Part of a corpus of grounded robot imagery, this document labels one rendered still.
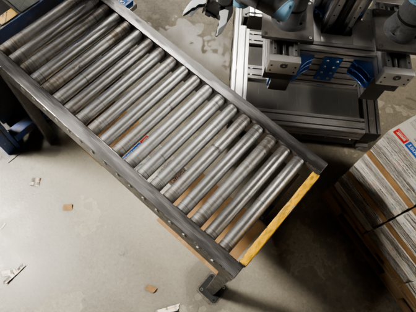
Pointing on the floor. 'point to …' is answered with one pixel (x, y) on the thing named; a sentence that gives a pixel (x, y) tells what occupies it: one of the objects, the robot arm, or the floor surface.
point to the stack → (387, 199)
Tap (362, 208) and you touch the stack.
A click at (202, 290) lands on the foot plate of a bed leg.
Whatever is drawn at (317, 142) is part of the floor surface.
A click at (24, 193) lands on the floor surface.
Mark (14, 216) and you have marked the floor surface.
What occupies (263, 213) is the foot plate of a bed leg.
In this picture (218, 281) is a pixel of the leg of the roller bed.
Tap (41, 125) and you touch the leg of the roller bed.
